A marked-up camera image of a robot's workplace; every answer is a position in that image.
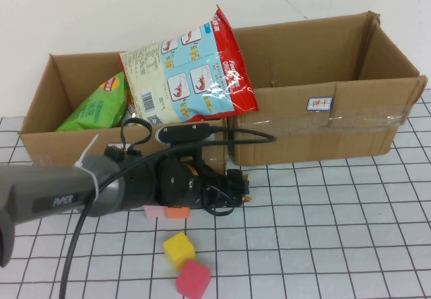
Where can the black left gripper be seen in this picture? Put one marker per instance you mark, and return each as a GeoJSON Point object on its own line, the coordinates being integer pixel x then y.
{"type": "Point", "coordinates": [212, 191]}

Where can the small brown snack packet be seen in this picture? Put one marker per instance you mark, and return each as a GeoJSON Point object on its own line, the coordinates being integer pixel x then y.
{"type": "Point", "coordinates": [247, 198]}

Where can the orange foam cube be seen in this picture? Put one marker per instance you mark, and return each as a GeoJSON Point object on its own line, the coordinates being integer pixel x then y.
{"type": "Point", "coordinates": [176, 213]}

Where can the red shrimp cracker bag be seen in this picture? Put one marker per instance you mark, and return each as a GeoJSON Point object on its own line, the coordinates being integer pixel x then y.
{"type": "Point", "coordinates": [158, 76]}

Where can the grey and black left arm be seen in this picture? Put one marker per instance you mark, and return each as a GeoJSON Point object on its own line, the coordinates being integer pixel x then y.
{"type": "Point", "coordinates": [50, 184]}

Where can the taped cardboard box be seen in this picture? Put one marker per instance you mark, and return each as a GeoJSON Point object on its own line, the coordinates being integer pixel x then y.
{"type": "Point", "coordinates": [286, 140]}

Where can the yellow foam cube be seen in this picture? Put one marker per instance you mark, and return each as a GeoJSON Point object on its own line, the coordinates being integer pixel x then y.
{"type": "Point", "coordinates": [178, 250]}

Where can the light pink foam cube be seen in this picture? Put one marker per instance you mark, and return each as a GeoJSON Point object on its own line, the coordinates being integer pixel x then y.
{"type": "Point", "coordinates": [153, 213]}

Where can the clear packing tape strip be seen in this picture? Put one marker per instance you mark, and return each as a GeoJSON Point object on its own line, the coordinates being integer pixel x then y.
{"type": "Point", "coordinates": [303, 124]}

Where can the dark pink foam cube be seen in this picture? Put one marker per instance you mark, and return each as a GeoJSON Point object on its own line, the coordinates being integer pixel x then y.
{"type": "Point", "coordinates": [193, 278]}

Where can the white label on taped box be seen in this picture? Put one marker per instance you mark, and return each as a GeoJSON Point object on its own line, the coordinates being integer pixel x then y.
{"type": "Point", "coordinates": [320, 103]}

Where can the white label on F2 box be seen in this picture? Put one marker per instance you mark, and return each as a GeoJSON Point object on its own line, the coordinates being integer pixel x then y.
{"type": "Point", "coordinates": [112, 145]}

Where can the white zip tie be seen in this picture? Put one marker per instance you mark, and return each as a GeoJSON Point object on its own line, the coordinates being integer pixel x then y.
{"type": "Point", "coordinates": [84, 154]}

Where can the green chips bag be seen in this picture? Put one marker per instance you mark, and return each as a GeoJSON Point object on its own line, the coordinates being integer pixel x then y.
{"type": "Point", "coordinates": [94, 110]}

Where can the cardboard box with F2 print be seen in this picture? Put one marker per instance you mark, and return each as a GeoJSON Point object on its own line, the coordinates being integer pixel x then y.
{"type": "Point", "coordinates": [67, 144]}

